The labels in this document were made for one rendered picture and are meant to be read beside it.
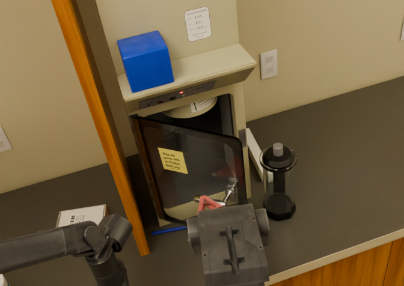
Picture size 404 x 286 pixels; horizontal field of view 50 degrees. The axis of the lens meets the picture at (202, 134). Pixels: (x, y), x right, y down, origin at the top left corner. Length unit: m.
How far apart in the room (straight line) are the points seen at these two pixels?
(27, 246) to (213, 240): 0.40
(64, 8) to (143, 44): 0.19
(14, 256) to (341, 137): 1.24
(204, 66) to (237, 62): 0.08
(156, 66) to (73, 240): 0.40
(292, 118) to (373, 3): 0.54
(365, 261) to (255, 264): 1.02
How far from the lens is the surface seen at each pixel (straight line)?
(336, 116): 1.81
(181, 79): 1.00
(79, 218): 1.50
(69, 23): 0.92
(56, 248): 0.88
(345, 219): 1.42
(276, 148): 1.24
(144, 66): 0.96
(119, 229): 0.99
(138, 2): 1.02
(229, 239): 0.56
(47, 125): 1.65
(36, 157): 1.73
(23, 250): 0.84
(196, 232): 0.59
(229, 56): 1.06
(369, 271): 1.58
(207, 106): 1.22
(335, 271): 1.48
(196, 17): 1.06
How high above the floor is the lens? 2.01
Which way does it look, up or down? 38 degrees down
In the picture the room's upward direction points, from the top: 9 degrees counter-clockwise
